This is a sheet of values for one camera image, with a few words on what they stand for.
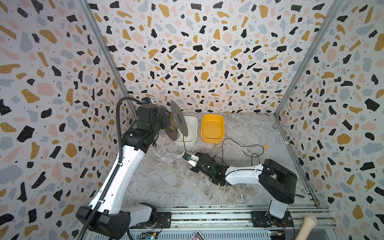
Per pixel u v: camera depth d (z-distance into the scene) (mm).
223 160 948
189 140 1013
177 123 740
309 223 703
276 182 461
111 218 355
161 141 1044
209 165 627
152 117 509
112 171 403
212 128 1101
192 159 698
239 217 763
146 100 594
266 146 1026
